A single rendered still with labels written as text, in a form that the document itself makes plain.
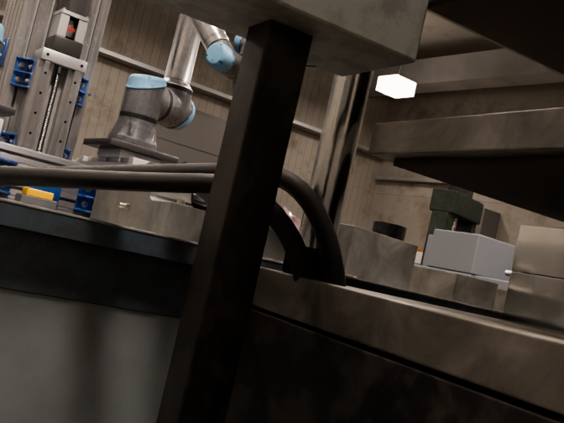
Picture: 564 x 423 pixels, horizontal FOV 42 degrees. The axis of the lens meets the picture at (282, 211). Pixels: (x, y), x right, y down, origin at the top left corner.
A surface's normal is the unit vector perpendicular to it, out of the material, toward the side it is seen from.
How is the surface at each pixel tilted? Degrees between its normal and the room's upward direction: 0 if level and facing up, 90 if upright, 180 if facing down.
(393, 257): 90
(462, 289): 90
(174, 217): 90
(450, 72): 90
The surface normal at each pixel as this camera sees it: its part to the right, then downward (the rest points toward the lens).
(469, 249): -0.77, -0.22
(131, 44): 0.58, 0.07
